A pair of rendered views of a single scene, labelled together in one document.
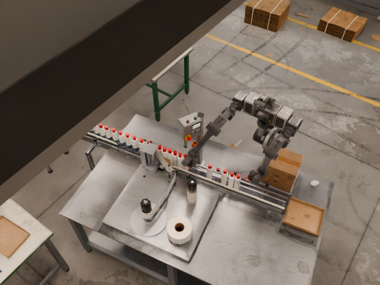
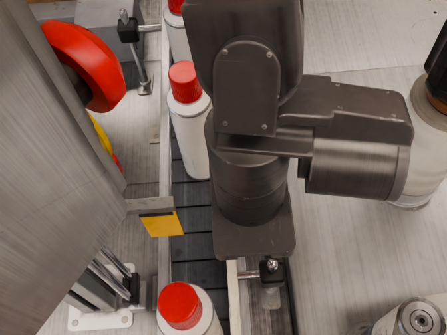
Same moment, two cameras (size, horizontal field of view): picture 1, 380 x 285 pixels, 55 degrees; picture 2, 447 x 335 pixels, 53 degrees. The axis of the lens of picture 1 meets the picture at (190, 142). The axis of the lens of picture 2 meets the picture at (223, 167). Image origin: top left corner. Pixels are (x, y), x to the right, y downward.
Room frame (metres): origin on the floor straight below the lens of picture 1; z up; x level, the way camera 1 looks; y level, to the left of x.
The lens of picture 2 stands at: (1.94, 0.13, 1.45)
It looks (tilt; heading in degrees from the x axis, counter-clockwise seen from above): 61 degrees down; 248
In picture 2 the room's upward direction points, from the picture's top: 7 degrees counter-clockwise
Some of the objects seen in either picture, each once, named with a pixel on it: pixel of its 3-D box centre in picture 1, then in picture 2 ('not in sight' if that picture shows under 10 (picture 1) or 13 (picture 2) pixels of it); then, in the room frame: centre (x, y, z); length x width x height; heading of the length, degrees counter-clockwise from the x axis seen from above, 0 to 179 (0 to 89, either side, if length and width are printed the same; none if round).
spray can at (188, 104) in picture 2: (209, 172); (194, 125); (1.85, -0.17, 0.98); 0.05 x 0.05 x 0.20
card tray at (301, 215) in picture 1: (303, 215); not in sight; (1.49, -0.97, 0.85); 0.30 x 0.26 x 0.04; 65
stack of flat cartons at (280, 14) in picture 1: (267, 12); not in sight; (5.88, -1.37, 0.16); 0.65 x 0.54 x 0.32; 59
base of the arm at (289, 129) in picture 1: (288, 132); not in sight; (1.91, -0.79, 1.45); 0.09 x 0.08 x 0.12; 54
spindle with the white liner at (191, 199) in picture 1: (191, 191); (441, 117); (1.62, -0.02, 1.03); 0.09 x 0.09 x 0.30
